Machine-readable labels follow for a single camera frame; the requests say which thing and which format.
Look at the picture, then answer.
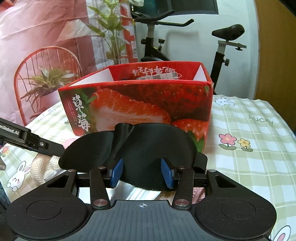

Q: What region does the cream knit cloth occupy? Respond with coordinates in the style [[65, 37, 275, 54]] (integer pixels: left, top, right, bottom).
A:
[[30, 154, 63, 185]]

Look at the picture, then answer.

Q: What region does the black eye mask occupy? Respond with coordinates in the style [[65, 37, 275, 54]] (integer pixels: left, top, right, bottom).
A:
[[59, 123, 206, 191]]

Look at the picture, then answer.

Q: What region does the pink knit cloth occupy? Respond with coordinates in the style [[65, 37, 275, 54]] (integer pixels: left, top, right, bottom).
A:
[[62, 138, 76, 149]]

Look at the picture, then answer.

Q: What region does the red strawberry cardboard box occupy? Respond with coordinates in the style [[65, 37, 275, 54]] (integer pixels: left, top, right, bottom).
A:
[[58, 61, 214, 152]]

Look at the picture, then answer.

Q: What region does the green plaid tablecloth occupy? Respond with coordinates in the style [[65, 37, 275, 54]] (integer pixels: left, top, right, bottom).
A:
[[1, 95, 295, 240]]

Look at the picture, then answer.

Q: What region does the pink printed backdrop cloth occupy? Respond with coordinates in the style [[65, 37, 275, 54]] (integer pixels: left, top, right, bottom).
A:
[[1, 1, 137, 125]]

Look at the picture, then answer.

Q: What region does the black exercise bike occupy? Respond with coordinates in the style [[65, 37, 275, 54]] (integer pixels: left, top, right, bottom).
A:
[[130, 9, 247, 95]]

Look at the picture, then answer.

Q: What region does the wooden door panel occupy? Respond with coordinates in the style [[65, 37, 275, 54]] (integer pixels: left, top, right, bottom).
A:
[[255, 1, 295, 128]]

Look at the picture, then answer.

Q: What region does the dark window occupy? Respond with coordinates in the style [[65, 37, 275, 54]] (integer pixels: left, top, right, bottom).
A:
[[139, 0, 219, 16]]

